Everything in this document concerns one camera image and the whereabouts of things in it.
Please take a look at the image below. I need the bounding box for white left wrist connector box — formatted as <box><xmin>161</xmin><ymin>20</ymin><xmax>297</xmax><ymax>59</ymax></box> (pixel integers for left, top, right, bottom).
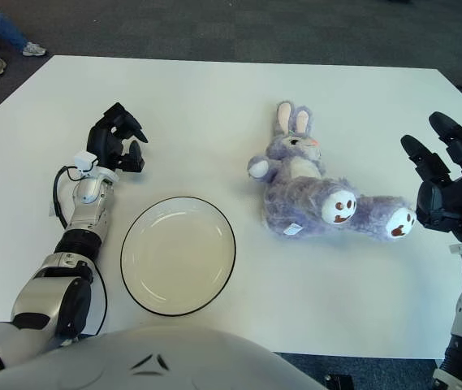
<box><xmin>73</xmin><ymin>150</ymin><xmax>98</xmax><ymax>174</ymax></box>

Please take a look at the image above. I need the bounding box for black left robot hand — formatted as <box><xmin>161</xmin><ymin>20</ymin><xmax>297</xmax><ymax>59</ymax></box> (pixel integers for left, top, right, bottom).
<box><xmin>86</xmin><ymin>102</ymin><xmax>149</xmax><ymax>174</ymax></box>

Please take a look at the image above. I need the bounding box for small black floor object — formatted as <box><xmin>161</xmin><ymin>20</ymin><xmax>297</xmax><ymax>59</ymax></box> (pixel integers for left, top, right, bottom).
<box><xmin>324</xmin><ymin>373</ymin><xmax>353</xmax><ymax>390</ymax></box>

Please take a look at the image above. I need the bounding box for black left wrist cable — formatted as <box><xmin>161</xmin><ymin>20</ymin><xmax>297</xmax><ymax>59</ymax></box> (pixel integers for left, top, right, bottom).
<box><xmin>53</xmin><ymin>165</ymin><xmax>80</xmax><ymax>228</ymax></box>

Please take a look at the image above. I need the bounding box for purple plush bunny doll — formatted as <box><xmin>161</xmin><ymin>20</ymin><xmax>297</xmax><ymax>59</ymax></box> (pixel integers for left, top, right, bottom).
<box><xmin>248</xmin><ymin>100</ymin><xmax>417</xmax><ymax>244</ymax></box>

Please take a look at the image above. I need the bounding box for silver robot torso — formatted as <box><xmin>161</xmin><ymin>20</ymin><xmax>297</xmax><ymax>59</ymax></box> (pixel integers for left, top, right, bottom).
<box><xmin>0</xmin><ymin>327</ymin><xmax>329</xmax><ymax>390</ymax></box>

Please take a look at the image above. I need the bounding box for white plate with black rim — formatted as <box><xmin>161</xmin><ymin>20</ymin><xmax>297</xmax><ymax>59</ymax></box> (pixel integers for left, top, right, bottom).
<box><xmin>119</xmin><ymin>196</ymin><xmax>237</xmax><ymax>317</ymax></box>

